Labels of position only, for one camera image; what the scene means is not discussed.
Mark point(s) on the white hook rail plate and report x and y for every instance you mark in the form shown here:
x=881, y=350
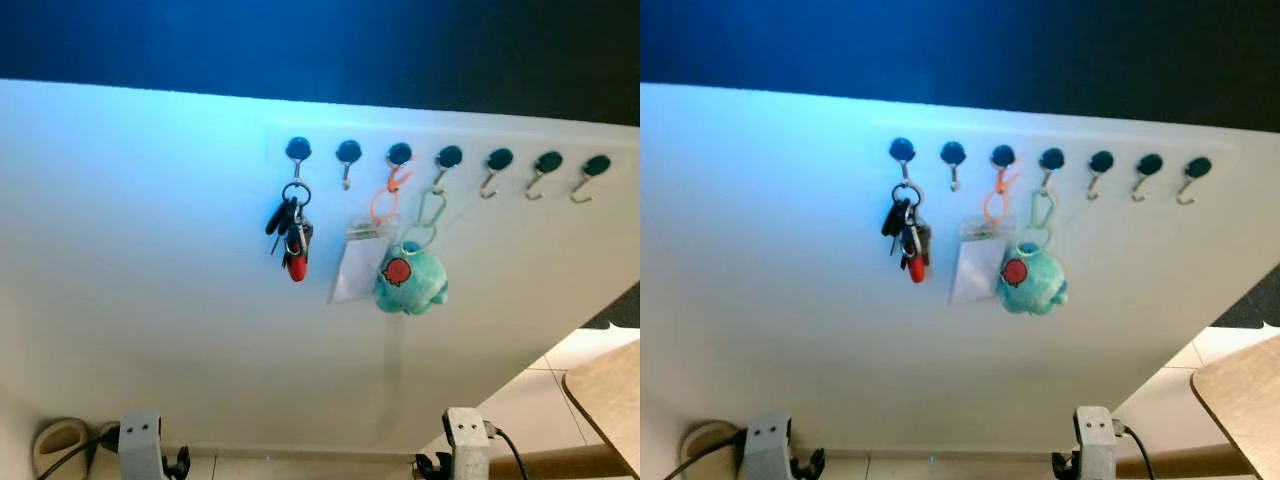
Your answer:
x=475, y=178

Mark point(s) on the orange plastic loop clip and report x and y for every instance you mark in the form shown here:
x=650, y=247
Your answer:
x=376, y=204
x=988, y=205

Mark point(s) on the dark knob metal hook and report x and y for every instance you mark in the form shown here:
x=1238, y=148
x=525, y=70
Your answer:
x=1052, y=158
x=348, y=151
x=953, y=152
x=499, y=159
x=1197, y=167
x=597, y=165
x=399, y=153
x=1149, y=164
x=449, y=156
x=548, y=161
x=1003, y=156
x=902, y=149
x=298, y=149
x=1101, y=161

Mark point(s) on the teal plush toy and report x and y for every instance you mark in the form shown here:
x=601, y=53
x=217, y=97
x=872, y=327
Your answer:
x=415, y=285
x=1040, y=285

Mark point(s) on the wooden table leg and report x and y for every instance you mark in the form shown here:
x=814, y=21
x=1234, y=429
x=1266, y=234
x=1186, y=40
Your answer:
x=560, y=464
x=1190, y=462

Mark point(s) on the black key bunch red tag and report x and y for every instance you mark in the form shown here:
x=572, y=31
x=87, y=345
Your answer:
x=915, y=265
x=296, y=262

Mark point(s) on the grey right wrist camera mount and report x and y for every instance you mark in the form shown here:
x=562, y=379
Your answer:
x=466, y=440
x=1095, y=440

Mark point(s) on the beige slipper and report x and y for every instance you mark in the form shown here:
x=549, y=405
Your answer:
x=700, y=438
x=55, y=445

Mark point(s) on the light wooden table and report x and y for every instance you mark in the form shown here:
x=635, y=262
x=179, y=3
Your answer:
x=610, y=400
x=1240, y=400

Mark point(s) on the white partition board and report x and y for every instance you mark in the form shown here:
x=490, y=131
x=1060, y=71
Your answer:
x=150, y=250
x=800, y=280

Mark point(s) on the green carabiner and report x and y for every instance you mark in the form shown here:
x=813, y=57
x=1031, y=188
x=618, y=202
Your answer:
x=1051, y=208
x=440, y=205

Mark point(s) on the black floor mat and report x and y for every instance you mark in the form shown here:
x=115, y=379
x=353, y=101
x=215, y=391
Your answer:
x=1255, y=312
x=622, y=312

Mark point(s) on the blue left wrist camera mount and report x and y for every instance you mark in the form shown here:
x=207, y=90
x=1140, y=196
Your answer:
x=140, y=445
x=765, y=445

